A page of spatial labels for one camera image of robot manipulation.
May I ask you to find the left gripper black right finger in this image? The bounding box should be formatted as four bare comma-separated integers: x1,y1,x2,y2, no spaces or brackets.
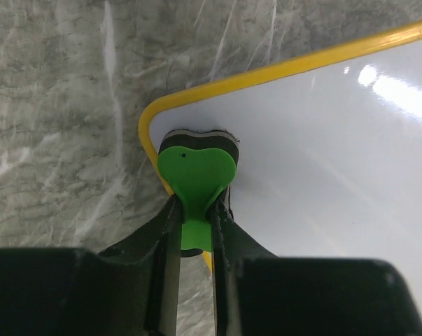
210,201,422,335

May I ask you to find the orange framed whiteboard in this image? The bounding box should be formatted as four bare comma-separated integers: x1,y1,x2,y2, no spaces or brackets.
139,21,422,286

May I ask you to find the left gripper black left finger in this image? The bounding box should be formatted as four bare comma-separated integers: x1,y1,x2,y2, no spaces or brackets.
0,196,183,335

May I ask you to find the green whiteboard eraser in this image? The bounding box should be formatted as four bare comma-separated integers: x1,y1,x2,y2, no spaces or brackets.
156,129,239,258

